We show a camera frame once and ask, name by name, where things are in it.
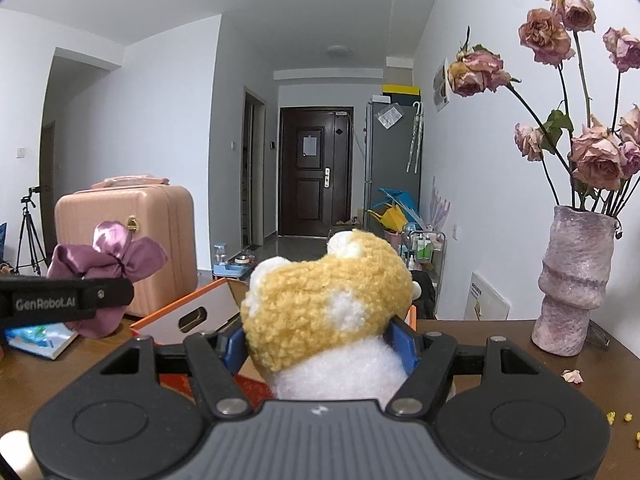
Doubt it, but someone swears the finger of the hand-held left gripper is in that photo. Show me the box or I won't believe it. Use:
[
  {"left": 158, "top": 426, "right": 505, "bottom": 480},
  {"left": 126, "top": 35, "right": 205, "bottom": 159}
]
[{"left": 75, "top": 277, "right": 135, "bottom": 320}]

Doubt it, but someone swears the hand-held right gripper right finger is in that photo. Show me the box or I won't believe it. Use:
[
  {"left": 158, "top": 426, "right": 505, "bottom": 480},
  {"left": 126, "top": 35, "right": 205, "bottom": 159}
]
[{"left": 385, "top": 317, "right": 546, "bottom": 418}]

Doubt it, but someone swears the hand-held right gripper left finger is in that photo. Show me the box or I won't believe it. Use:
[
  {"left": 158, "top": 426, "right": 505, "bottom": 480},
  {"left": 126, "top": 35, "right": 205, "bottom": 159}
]
[{"left": 94, "top": 326, "right": 253, "bottom": 421}]

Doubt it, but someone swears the purple satin bow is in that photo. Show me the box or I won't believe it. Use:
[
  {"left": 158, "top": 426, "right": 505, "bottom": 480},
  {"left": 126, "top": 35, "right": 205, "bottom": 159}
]
[{"left": 47, "top": 220, "right": 169, "bottom": 339}]

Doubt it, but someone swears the red and orange cardboard box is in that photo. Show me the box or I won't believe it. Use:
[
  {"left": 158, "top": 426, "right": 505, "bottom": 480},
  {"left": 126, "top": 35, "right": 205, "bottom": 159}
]
[{"left": 130, "top": 277, "right": 418, "bottom": 413}]

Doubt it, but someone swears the yellow and white plush toy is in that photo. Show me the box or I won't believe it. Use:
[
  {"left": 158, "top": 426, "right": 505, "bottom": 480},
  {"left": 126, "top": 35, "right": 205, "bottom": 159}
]
[{"left": 240, "top": 229, "right": 423, "bottom": 403}]

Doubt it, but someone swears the blue tissue pack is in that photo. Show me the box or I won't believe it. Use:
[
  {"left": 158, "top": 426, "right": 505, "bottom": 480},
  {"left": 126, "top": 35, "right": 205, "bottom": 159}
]
[{"left": 5, "top": 322, "right": 79, "bottom": 361}]

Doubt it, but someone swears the black bag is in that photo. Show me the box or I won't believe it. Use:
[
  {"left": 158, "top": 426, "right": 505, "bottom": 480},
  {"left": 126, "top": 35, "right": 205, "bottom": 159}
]
[{"left": 410, "top": 270, "right": 440, "bottom": 320}]

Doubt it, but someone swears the pet water feeder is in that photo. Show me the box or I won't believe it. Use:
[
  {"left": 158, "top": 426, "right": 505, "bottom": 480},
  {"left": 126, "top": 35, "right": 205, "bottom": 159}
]
[{"left": 212, "top": 244, "right": 256, "bottom": 279}]

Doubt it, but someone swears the pink ribbed suitcase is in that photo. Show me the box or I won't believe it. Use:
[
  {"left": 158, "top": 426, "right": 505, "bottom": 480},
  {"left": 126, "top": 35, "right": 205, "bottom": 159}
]
[{"left": 54, "top": 175, "right": 197, "bottom": 319}]

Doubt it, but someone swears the trolley cart with bottles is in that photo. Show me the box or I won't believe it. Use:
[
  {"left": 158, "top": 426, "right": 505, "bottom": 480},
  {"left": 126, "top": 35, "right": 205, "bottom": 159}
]
[{"left": 402, "top": 230, "right": 446, "bottom": 281}]

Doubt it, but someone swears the yellow bag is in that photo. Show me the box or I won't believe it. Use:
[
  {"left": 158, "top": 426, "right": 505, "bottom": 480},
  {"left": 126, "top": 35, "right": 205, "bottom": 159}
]
[{"left": 367, "top": 205, "right": 407, "bottom": 234}]

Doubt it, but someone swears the blue folded umbrella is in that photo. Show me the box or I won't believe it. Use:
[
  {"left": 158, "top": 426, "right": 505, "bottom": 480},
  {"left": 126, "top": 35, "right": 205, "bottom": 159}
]
[{"left": 377, "top": 187, "right": 426, "bottom": 231}]

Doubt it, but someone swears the dark brown entrance door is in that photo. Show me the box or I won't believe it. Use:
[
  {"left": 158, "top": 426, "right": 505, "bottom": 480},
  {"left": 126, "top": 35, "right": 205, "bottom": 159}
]
[{"left": 278, "top": 106, "right": 354, "bottom": 238}]

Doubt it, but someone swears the pink textured vase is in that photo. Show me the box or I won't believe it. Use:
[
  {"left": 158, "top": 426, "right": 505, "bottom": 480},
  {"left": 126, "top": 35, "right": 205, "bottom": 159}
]
[{"left": 531, "top": 205, "right": 619, "bottom": 357}]

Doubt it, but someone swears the grey refrigerator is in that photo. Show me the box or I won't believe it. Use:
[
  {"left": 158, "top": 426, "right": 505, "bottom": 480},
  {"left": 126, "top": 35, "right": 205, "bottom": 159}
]
[{"left": 364, "top": 95, "right": 422, "bottom": 221}]

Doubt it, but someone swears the clear folded umbrella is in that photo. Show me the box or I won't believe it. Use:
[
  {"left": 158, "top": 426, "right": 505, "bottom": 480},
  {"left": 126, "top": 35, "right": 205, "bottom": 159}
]
[{"left": 407, "top": 101, "right": 424, "bottom": 174}]

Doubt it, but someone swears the clear plastic bag on refrigerator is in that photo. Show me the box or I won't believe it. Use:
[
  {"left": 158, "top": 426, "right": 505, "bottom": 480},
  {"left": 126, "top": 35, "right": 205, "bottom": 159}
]
[{"left": 376, "top": 104, "right": 404, "bottom": 129}]

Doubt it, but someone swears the bunch of dried pink roses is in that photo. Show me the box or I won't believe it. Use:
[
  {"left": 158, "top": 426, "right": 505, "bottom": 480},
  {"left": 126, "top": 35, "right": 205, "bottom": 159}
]
[{"left": 447, "top": 0, "right": 640, "bottom": 219}]

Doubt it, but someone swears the black camera tripod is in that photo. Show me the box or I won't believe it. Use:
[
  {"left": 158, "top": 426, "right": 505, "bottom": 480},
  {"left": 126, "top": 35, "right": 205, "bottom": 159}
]
[{"left": 15, "top": 186, "right": 51, "bottom": 276}]

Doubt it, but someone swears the white board against wall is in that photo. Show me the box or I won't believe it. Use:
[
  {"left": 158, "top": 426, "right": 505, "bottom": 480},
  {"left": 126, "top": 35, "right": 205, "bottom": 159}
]
[{"left": 465, "top": 272, "right": 512, "bottom": 321}]

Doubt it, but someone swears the white wall electrical panel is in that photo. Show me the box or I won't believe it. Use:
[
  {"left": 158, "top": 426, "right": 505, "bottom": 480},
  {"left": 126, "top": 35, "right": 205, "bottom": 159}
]
[{"left": 432, "top": 57, "right": 454, "bottom": 113}]

